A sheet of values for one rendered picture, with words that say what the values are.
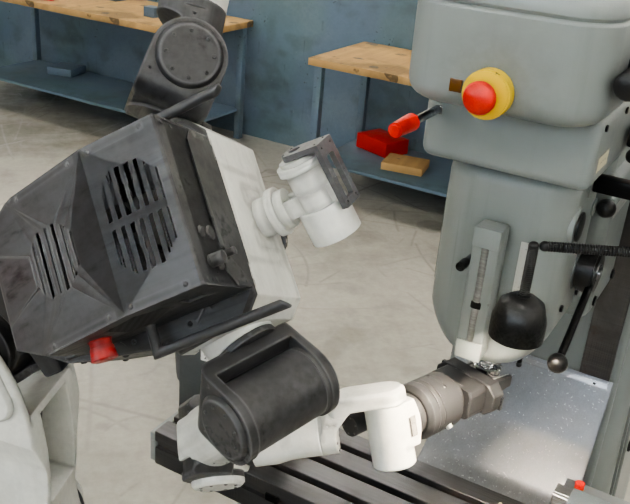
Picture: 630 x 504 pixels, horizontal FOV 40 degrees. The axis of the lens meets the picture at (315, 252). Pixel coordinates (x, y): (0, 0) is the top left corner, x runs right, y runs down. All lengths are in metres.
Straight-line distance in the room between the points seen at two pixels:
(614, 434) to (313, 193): 1.06
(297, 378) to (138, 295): 0.22
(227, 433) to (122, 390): 2.60
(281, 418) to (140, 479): 2.17
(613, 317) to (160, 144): 1.08
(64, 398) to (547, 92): 0.81
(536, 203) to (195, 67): 0.50
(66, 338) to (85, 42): 6.71
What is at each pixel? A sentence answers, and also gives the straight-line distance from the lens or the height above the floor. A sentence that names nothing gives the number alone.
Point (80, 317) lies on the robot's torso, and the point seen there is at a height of 1.52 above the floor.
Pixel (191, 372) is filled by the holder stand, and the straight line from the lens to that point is 1.75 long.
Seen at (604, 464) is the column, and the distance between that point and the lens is 1.97.
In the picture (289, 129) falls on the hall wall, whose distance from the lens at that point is 6.57.
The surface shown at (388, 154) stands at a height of 0.26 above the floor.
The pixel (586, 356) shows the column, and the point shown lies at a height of 1.14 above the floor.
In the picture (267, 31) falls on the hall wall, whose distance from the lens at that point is 6.53.
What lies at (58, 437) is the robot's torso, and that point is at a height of 1.16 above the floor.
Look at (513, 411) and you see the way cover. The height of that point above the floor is 0.99.
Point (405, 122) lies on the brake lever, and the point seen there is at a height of 1.71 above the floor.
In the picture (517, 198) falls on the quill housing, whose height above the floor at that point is 1.59.
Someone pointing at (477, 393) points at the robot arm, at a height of 1.26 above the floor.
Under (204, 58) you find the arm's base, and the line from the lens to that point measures 1.10.
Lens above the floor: 2.00
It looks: 24 degrees down
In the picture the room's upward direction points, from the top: 5 degrees clockwise
